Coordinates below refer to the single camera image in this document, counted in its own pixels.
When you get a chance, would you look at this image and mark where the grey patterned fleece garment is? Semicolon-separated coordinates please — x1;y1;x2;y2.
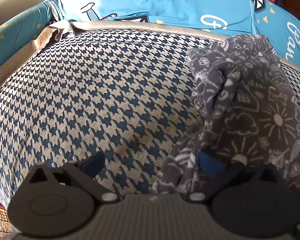
152;34;300;194

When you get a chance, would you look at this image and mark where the houndstooth sofa cushion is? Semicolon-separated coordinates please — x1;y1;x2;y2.
0;28;300;206

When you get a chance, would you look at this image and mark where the blue cartoon print pillow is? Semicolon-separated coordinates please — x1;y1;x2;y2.
0;0;300;67

